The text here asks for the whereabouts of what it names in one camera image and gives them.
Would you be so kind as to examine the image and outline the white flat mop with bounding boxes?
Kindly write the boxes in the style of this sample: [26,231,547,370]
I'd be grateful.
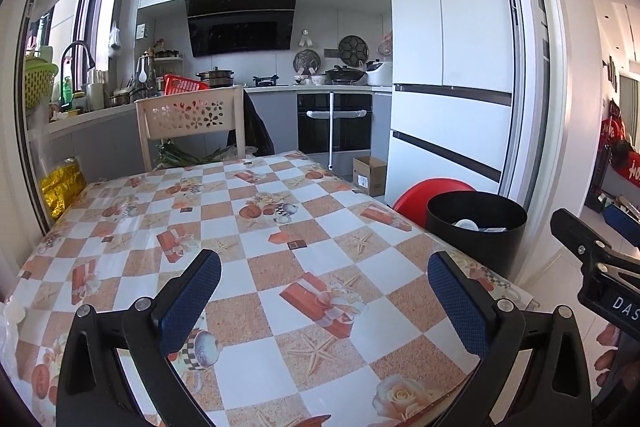
[306,92,368,170]

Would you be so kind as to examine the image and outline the black wok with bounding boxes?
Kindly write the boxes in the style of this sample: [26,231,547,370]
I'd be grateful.
[325,64,368,85]

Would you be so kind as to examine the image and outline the red plastic basket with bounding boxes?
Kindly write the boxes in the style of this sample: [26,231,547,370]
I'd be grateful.
[162,74,211,96]

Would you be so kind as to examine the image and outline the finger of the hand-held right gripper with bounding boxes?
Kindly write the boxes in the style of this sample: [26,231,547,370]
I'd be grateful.
[602,204,640,233]
[550,208,640,268]

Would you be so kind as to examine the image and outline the black trash bin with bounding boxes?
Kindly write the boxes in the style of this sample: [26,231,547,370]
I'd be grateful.
[426,191,528,280]

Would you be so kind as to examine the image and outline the green plastic basket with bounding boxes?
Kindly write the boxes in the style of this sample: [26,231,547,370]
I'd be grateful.
[22,57,58,110]

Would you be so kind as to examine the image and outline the white refrigerator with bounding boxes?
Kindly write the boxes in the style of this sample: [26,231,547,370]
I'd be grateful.
[384,0,516,202]

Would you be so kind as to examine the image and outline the red round stool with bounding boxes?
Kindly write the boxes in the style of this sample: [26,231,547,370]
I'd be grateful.
[392,178,476,228]

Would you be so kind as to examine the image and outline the white rice cooker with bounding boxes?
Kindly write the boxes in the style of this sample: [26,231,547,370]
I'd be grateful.
[366,61,393,86]

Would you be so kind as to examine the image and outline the red printed bag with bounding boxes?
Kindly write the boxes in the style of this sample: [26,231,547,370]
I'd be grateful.
[597,112,640,185]

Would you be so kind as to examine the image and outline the patterned round plate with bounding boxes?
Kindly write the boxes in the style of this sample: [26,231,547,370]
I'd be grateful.
[293,49,321,75]

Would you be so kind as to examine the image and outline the kitchen faucet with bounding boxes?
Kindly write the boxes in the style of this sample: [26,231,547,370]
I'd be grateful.
[60,41,96,108]

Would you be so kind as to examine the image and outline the black built-in oven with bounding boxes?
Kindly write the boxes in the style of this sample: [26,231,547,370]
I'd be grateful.
[296,93,373,155]

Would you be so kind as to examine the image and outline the person's right hand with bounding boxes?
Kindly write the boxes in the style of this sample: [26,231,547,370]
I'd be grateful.
[595,324,623,385]

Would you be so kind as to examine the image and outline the gold foil bag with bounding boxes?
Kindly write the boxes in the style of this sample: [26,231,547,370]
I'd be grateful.
[40,157,86,220]

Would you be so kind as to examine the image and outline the black range hood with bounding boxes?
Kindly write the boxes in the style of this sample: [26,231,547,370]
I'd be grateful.
[185,0,299,58]

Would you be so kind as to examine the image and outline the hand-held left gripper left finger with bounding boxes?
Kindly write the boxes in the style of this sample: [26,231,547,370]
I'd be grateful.
[56,249,222,427]

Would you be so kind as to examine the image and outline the beige perforated chair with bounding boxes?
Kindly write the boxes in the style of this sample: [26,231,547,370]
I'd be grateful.
[135,85,247,172]

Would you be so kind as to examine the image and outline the cardboard box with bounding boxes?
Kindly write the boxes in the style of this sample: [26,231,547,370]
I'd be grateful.
[352,155,388,198]

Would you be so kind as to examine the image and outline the grey kitchen counter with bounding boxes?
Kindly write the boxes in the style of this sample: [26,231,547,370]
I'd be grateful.
[30,84,393,188]

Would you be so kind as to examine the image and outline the green onions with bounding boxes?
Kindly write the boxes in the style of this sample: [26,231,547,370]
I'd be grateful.
[155,142,236,168]

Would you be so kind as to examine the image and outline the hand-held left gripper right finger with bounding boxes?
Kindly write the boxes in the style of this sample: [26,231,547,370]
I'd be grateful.
[427,251,594,427]

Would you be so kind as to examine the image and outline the spice rack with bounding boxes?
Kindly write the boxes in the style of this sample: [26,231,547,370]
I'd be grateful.
[150,39,183,78]

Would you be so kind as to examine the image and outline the dark jacket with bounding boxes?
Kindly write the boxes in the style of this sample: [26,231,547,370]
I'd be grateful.
[227,94,276,158]

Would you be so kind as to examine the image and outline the sliding door frame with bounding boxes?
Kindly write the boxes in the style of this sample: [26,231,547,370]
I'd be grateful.
[492,0,568,288]

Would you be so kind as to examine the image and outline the dark flower-shaped tray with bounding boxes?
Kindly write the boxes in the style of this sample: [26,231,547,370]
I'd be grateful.
[337,35,369,65]

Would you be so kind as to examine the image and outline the clear plastic bag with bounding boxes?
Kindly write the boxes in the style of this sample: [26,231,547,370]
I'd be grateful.
[0,297,26,388]

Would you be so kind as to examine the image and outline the checkered printed tablecloth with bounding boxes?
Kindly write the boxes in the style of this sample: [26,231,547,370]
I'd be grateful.
[0,150,533,427]

